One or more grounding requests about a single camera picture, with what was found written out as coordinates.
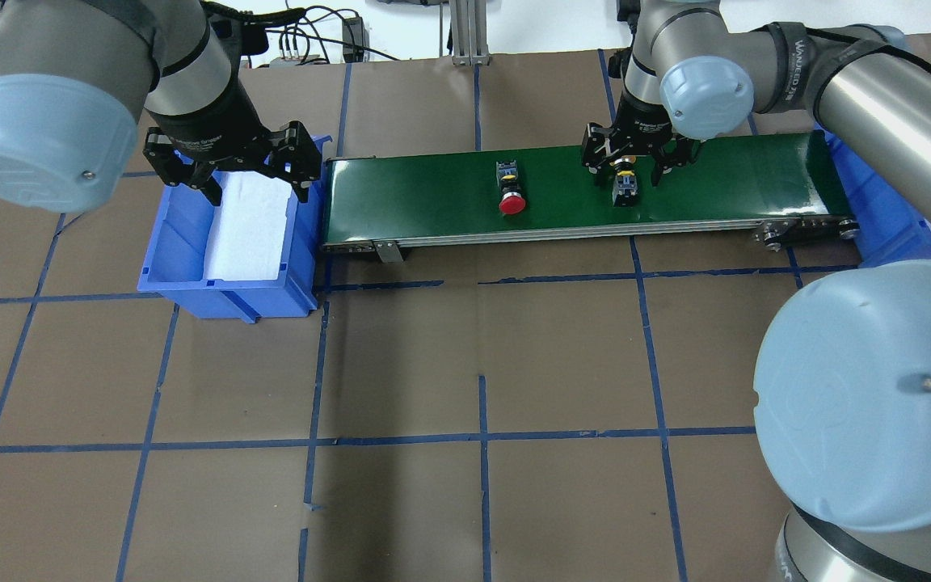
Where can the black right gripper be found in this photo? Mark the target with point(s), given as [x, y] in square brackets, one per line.
[642, 123]

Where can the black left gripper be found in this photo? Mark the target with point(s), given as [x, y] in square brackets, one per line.
[211, 128]

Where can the yellow push button switch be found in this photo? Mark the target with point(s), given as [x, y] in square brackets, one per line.
[625, 191]

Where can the red push button switch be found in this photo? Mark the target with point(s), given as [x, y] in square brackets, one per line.
[513, 199]

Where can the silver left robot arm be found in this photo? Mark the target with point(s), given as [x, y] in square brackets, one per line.
[75, 76]

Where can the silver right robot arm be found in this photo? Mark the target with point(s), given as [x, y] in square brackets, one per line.
[843, 377]

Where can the white foam pad left bin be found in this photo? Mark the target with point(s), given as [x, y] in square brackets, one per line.
[246, 238]

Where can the blue left plastic bin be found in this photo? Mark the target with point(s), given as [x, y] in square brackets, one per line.
[174, 261]

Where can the blue plastic bin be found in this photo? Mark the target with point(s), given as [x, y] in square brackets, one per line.
[894, 218]
[174, 261]

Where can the green conveyor belt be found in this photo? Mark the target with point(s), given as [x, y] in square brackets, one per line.
[785, 189]

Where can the blue right plastic bin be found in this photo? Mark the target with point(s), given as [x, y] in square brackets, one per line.
[894, 218]

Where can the aluminium frame post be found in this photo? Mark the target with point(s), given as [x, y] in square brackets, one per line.
[469, 33]

